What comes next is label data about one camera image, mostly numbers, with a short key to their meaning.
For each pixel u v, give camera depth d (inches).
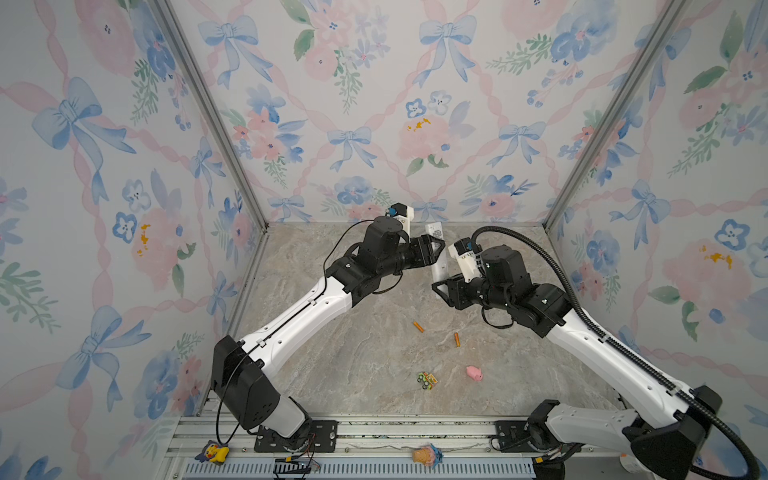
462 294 24.6
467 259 25.0
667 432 15.4
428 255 24.6
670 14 27.2
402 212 25.3
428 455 27.1
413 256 24.7
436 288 27.4
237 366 16.0
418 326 36.5
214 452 27.5
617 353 17.1
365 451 28.8
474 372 32.5
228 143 37.2
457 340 35.4
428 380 31.6
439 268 27.5
